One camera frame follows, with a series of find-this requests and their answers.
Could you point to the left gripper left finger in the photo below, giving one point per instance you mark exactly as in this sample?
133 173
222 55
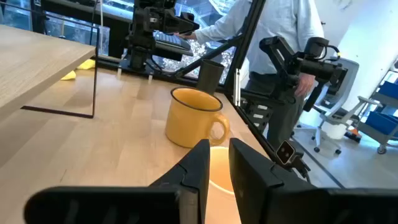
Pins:
174 205

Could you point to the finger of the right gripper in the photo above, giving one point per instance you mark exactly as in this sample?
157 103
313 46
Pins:
185 25

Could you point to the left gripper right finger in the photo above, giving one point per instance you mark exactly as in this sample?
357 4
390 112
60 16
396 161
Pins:
280 202

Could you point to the tall black cup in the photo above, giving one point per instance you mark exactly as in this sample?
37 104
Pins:
208 77

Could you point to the yellow enamel mug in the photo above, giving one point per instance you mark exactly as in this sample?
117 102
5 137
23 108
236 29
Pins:
186 124

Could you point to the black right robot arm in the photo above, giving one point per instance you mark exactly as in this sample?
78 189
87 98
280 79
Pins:
138 40

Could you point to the black keyboard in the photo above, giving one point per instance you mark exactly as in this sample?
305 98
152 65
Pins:
169 40

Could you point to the yellow cloth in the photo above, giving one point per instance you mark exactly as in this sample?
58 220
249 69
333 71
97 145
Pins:
87 64

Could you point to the person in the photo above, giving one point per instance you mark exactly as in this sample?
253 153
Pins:
280 25

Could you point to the orange black floor object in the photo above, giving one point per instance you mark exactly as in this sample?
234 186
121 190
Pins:
354 133

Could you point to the grey wheeled cart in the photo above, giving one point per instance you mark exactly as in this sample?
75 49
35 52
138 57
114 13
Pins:
370 132

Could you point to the grey office chair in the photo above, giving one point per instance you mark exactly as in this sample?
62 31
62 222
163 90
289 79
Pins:
342 102

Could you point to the blue storage bin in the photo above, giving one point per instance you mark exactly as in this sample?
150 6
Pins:
381 122
388 89

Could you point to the small table-level camera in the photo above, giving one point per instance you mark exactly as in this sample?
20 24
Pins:
285 152

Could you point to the wooden shelf black frame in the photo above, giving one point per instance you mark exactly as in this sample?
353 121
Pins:
37 62

